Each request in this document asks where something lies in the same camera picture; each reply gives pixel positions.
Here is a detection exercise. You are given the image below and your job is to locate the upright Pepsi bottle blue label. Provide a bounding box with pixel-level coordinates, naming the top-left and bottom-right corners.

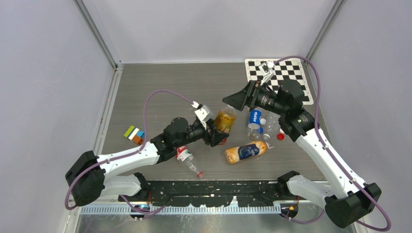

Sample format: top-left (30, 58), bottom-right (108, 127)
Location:
top-left (247, 109), bottom-right (262, 141)

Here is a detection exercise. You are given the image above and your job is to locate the yellow red label bottle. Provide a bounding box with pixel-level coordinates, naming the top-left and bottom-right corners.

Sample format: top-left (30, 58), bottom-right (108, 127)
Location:
top-left (214, 105), bottom-right (237, 133)

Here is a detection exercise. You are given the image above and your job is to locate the aluminium slotted rail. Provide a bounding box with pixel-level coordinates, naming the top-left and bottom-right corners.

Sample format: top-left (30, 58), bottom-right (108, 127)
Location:
top-left (80, 203), bottom-right (281, 215)

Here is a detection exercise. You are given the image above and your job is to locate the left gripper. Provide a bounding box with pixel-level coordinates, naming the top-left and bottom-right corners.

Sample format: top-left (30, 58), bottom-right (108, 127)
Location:
top-left (174, 118), bottom-right (228, 148)

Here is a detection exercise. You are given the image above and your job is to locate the orange blue label bottle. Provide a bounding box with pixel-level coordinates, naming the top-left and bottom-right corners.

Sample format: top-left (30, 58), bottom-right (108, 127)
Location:
top-left (224, 141), bottom-right (270, 164)

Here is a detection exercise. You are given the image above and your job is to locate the red bottle cap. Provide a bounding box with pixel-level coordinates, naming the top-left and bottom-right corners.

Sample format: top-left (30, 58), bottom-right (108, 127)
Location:
top-left (277, 133), bottom-right (285, 141)

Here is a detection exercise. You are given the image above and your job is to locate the checkerboard calibration mat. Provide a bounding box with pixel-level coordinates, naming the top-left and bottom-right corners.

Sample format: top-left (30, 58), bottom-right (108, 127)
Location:
top-left (244, 58), bottom-right (314, 105)

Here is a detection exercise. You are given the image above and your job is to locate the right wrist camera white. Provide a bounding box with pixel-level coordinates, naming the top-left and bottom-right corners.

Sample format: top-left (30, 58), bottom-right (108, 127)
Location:
top-left (258, 62), bottom-right (275, 84)

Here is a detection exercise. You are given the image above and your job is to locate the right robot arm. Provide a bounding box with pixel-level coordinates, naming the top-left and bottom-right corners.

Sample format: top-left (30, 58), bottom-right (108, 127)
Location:
top-left (223, 80), bottom-right (382, 228)

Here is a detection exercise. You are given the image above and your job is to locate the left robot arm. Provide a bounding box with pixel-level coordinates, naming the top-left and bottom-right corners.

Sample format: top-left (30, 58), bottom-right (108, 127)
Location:
top-left (65, 117), bottom-right (229, 210)

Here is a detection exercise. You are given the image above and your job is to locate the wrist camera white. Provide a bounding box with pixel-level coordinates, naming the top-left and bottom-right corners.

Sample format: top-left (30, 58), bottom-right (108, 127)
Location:
top-left (194, 104), bottom-right (213, 122)
top-left (258, 62), bottom-right (275, 84)

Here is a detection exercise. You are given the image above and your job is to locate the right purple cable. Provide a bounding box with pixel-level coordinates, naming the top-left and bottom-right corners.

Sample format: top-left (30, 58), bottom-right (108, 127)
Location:
top-left (274, 56), bottom-right (392, 232)

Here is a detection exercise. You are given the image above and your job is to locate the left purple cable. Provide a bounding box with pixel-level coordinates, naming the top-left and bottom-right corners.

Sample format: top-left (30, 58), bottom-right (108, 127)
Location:
top-left (64, 89), bottom-right (199, 219)

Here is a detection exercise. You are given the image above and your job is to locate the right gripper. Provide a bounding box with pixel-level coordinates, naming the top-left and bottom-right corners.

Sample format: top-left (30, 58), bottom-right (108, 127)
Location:
top-left (222, 80), bottom-right (287, 116)

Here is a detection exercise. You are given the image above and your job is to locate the purple cable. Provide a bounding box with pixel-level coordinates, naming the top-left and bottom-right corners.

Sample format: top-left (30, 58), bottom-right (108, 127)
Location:
top-left (64, 89), bottom-right (199, 219)
top-left (274, 56), bottom-right (392, 232)

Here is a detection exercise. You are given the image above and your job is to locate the clear empty plastic bottle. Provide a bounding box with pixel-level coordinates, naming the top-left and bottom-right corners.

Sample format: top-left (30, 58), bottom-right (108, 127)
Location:
top-left (262, 112), bottom-right (280, 141)

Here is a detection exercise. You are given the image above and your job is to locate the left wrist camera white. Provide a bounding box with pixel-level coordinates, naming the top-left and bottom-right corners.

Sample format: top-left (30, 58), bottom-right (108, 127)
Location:
top-left (194, 104), bottom-right (213, 122)

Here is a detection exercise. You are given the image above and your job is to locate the colourful toy brick stack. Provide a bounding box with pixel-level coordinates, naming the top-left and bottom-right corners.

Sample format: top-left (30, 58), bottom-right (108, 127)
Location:
top-left (124, 126), bottom-right (145, 146)

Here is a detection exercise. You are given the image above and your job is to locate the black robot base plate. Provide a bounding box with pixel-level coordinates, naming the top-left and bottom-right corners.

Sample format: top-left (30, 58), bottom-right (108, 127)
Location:
top-left (126, 180), bottom-right (297, 207)

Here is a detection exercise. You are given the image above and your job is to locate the red label water bottle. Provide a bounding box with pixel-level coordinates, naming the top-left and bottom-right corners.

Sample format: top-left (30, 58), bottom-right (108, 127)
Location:
top-left (175, 146), bottom-right (204, 179)

